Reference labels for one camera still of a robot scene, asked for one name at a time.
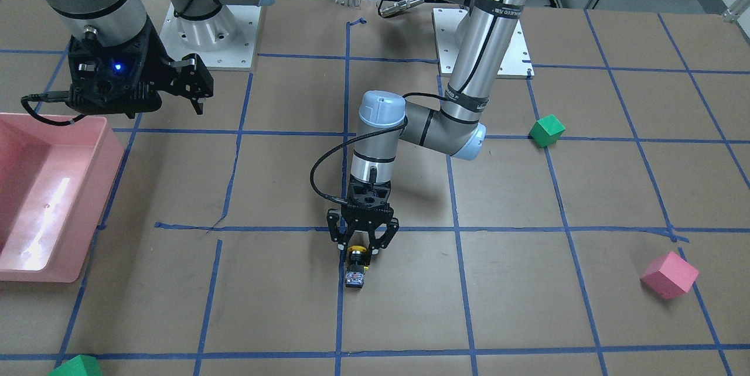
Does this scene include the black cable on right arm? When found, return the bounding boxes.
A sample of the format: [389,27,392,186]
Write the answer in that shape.
[21,92,88,127]

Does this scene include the green cube at bottom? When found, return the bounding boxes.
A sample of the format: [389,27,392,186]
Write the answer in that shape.
[48,354,103,376]

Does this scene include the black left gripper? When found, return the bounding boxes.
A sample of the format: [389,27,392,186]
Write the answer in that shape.
[326,179,399,256]

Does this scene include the pink cube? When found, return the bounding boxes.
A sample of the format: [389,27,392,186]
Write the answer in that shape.
[640,252,700,300]

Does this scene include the pink plastic bin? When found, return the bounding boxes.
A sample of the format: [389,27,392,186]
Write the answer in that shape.
[1,114,124,283]

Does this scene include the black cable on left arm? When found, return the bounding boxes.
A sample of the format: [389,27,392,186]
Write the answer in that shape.
[309,92,448,204]

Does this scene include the silver cable connector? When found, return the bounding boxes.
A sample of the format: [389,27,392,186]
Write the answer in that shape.
[378,0,424,18]

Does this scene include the yellow push button switch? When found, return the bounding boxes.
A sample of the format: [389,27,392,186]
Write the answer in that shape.
[345,245,370,289]

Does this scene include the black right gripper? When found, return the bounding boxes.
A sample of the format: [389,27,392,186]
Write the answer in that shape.
[67,19,214,119]

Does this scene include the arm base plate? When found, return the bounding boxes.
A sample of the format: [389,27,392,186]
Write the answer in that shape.
[433,8,534,79]
[159,5,262,71]

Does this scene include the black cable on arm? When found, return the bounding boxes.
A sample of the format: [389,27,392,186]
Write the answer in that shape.
[21,92,88,127]
[309,92,448,204]

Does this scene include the green cube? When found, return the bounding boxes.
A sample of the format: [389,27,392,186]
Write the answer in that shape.
[529,114,566,148]
[48,354,103,376]

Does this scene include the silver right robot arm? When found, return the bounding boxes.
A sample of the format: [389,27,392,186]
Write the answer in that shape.
[21,0,274,126]

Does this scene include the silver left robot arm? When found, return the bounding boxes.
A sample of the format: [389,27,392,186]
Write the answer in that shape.
[322,0,527,253]

